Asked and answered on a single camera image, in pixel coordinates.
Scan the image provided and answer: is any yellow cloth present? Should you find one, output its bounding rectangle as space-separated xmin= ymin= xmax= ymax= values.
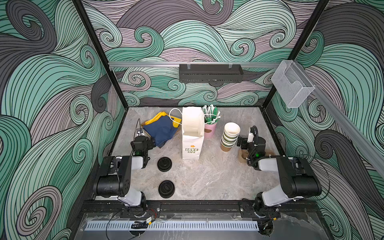
xmin=141 ymin=112 xmax=182 ymax=128

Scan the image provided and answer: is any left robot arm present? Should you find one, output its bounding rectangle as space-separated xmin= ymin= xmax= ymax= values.
xmin=93 ymin=136 xmax=156 ymax=211

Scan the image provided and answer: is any stack of paper cups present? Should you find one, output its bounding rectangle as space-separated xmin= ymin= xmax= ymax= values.
xmin=221 ymin=123 xmax=241 ymax=152

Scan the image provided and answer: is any white slotted cable duct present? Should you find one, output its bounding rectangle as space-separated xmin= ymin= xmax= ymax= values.
xmin=84 ymin=221 xmax=259 ymax=231

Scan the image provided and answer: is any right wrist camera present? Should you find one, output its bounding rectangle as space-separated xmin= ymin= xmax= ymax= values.
xmin=247 ymin=132 xmax=254 ymax=143

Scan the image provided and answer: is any pink cup holder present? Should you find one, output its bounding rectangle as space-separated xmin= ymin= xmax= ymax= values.
xmin=204 ymin=123 xmax=217 ymax=139

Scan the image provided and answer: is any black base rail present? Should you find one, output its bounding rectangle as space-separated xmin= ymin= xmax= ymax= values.
xmin=81 ymin=200 xmax=319 ymax=220

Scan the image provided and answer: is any navy blue cloth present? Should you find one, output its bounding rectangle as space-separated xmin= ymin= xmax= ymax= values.
xmin=143 ymin=117 xmax=177 ymax=148

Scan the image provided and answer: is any black cup lid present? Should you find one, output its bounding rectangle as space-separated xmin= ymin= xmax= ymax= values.
xmin=157 ymin=157 xmax=173 ymax=172
xmin=158 ymin=180 xmax=175 ymax=199

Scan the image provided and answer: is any black wall shelf tray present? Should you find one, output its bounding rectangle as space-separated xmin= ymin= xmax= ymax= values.
xmin=179 ymin=64 xmax=244 ymax=84

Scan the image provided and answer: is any clear acrylic wall holder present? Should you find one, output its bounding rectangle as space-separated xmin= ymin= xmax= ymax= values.
xmin=272 ymin=60 xmax=315 ymax=109

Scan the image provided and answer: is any white paper takeout bag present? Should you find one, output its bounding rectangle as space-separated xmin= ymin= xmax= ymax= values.
xmin=169 ymin=107 xmax=205 ymax=160

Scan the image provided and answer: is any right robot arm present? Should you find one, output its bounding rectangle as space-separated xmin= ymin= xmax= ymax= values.
xmin=237 ymin=136 xmax=322 ymax=210

